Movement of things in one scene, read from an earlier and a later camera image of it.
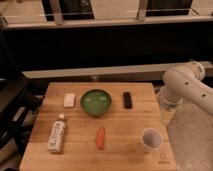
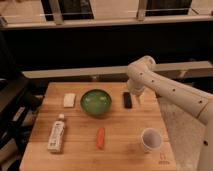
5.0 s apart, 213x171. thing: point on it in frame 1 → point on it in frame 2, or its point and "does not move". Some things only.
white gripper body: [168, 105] → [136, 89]
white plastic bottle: [56, 136] does not move
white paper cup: [151, 138] does not move
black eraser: [127, 100] does not move
